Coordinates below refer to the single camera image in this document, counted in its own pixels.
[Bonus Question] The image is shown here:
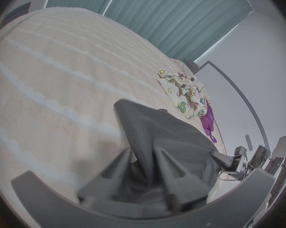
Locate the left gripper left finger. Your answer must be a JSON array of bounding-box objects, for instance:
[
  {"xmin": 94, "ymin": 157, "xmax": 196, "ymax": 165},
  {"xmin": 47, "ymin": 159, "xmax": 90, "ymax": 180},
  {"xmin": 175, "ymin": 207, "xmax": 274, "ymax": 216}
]
[{"xmin": 78, "ymin": 149, "xmax": 134, "ymax": 203}]

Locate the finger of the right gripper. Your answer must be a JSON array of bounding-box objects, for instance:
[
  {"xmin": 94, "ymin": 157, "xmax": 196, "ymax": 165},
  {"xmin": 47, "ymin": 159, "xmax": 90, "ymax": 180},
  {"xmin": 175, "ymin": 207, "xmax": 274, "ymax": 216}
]
[{"xmin": 211, "ymin": 151, "xmax": 234, "ymax": 166}]

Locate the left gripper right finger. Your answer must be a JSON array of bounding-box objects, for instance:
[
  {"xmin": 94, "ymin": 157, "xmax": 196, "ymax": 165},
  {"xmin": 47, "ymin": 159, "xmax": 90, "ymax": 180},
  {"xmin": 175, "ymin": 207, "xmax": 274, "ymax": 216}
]
[{"xmin": 155, "ymin": 148, "xmax": 211, "ymax": 211}]

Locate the black T-shirt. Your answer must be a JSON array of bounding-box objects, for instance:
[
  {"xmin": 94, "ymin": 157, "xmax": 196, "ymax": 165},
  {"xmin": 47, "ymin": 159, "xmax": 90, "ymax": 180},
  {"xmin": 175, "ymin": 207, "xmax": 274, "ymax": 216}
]
[{"xmin": 113, "ymin": 99, "xmax": 223, "ymax": 218}]

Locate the bed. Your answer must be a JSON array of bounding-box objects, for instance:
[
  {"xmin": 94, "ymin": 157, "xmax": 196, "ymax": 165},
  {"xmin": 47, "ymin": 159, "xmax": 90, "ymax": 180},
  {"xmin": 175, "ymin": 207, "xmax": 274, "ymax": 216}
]
[{"xmin": 0, "ymin": 7, "xmax": 269, "ymax": 204}]

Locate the purple satin garment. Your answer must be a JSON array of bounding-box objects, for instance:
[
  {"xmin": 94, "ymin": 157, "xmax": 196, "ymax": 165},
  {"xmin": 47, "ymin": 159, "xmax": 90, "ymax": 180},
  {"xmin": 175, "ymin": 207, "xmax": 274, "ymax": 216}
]
[{"xmin": 199, "ymin": 101, "xmax": 217, "ymax": 143}]

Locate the white printed pyjama top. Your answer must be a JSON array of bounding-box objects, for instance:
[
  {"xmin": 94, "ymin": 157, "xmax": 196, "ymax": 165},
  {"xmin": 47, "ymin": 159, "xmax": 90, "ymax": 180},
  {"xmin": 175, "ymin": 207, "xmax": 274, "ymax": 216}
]
[{"xmin": 157, "ymin": 68, "xmax": 208, "ymax": 120}]

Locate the grey bedside table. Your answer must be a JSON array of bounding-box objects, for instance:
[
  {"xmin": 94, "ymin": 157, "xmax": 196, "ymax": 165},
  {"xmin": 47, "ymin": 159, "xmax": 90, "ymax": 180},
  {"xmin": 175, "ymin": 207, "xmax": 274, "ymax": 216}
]
[{"xmin": 186, "ymin": 60, "xmax": 199, "ymax": 71}]

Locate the cream pillow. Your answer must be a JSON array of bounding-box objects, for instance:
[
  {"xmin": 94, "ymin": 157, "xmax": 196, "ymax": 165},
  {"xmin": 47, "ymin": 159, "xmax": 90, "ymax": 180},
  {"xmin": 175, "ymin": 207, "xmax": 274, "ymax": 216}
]
[{"xmin": 171, "ymin": 58, "xmax": 194, "ymax": 76}]

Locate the black chest of drawers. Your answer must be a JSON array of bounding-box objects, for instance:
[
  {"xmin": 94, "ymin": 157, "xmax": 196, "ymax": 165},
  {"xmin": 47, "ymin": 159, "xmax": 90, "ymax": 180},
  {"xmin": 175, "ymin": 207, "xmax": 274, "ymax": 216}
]
[{"xmin": 4, "ymin": 2, "xmax": 31, "ymax": 21}]

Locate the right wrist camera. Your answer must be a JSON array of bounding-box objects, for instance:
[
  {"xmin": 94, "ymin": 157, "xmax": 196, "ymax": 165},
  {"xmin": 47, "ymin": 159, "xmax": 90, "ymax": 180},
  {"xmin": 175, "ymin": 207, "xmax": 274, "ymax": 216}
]
[{"xmin": 234, "ymin": 146, "xmax": 248, "ymax": 160}]

